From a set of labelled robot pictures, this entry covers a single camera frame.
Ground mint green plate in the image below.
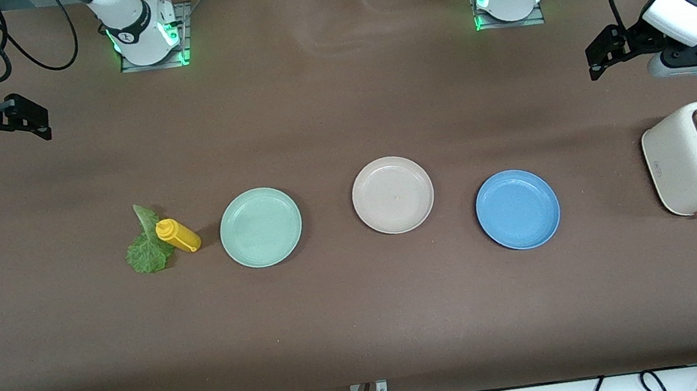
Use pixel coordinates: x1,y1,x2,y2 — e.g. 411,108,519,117
214,182,308,273

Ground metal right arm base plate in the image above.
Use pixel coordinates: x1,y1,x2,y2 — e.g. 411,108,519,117
113,0,199,76

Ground beige plate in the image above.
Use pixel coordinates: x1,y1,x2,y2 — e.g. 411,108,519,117
346,151,440,240

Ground yellow mustard squeeze bottle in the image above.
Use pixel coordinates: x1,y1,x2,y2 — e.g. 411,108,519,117
154,214,203,257

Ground blue plate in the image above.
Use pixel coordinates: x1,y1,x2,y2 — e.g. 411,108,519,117
471,164,565,256

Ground green lettuce leaf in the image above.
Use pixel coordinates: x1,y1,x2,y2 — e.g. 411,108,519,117
118,199,179,277

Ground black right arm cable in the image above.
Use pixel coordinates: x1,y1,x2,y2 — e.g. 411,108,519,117
0,0,83,85

